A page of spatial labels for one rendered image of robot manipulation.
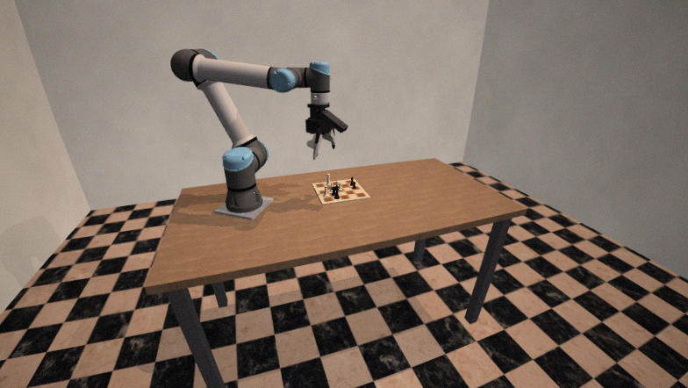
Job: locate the chessboard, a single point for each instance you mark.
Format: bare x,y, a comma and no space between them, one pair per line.
346,194

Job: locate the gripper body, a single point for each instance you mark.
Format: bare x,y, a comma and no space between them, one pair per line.
314,121

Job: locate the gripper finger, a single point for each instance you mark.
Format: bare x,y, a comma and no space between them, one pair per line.
316,145
330,136

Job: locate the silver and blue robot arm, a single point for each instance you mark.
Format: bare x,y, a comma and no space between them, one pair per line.
240,164

